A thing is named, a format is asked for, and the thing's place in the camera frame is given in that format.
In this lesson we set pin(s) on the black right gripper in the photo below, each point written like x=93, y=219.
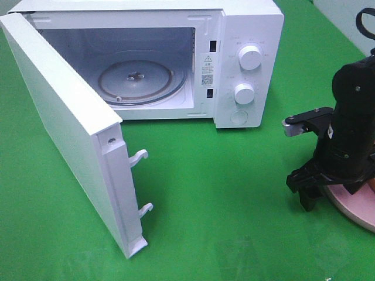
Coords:
x=344, y=155

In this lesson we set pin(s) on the pink round plate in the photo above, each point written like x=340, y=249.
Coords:
x=358, y=207

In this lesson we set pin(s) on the white microwave door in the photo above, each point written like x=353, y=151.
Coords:
x=84, y=128

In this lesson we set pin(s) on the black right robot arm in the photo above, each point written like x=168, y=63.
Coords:
x=353, y=89

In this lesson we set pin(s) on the round door release button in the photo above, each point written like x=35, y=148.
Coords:
x=239, y=117

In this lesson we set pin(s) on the lower white microwave knob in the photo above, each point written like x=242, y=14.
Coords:
x=244, y=94

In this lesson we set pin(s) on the white microwave knob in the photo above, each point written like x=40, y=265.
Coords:
x=244, y=94
x=250, y=56

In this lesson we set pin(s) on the upper white microwave knob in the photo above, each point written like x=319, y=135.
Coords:
x=250, y=56

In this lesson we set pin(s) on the white microwave oven body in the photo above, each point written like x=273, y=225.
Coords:
x=206, y=35

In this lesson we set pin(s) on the glass microwave turntable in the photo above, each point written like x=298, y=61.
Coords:
x=141, y=77

